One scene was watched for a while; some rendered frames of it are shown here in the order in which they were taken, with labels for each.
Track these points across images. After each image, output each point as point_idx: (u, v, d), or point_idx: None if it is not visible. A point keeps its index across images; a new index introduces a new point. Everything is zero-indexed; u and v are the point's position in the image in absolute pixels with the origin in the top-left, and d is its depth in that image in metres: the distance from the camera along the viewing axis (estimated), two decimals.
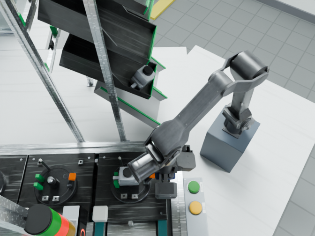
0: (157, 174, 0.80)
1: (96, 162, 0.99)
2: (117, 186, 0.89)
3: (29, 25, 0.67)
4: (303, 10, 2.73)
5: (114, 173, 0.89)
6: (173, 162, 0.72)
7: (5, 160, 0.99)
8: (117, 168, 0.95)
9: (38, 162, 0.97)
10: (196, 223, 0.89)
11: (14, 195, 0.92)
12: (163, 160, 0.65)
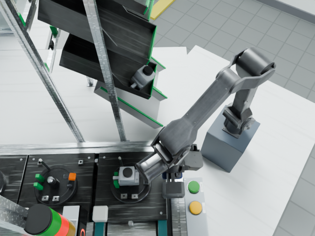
0: (164, 174, 0.80)
1: (96, 162, 0.99)
2: (117, 186, 0.89)
3: (29, 25, 0.67)
4: (303, 10, 2.73)
5: (114, 173, 0.89)
6: (181, 161, 0.72)
7: (5, 160, 0.99)
8: (117, 168, 0.95)
9: (38, 162, 0.97)
10: (196, 223, 0.89)
11: (14, 195, 0.92)
12: (172, 159, 0.65)
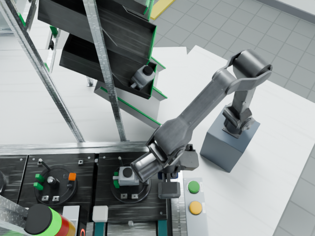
0: (160, 174, 0.79)
1: (96, 162, 0.99)
2: (117, 186, 0.89)
3: (29, 25, 0.67)
4: (303, 10, 2.73)
5: (114, 173, 0.89)
6: (176, 161, 0.72)
7: (5, 160, 0.99)
8: (117, 168, 0.95)
9: (38, 162, 0.97)
10: (196, 223, 0.89)
11: (14, 195, 0.92)
12: (166, 159, 0.65)
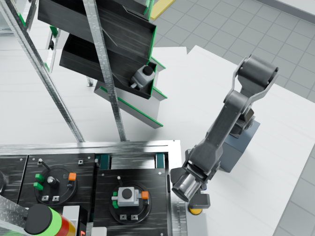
0: None
1: (96, 162, 0.99)
2: (116, 206, 0.86)
3: (29, 25, 0.67)
4: (303, 10, 2.73)
5: (113, 193, 0.86)
6: (209, 173, 0.78)
7: (5, 160, 0.99)
8: (116, 187, 0.92)
9: (38, 162, 0.97)
10: (196, 223, 0.89)
11: (14, 195, 0.92)
12: (206, 176, 0.71)
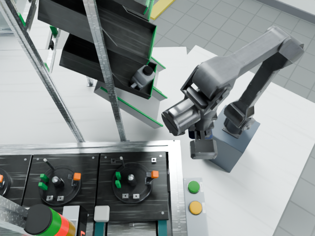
0: None
1: None
2: None
3: (29, 25, 0.67)
4: (303, 10, 2.73)
5: None
6: (214, 113, 0.61)
7: (78, 158, 0.99)
8: None
9: (111, 160, 0.97)
10: (196, 223, 0.89)
11: (91, 193, 0.93)
12: (207, 104, 0.54)
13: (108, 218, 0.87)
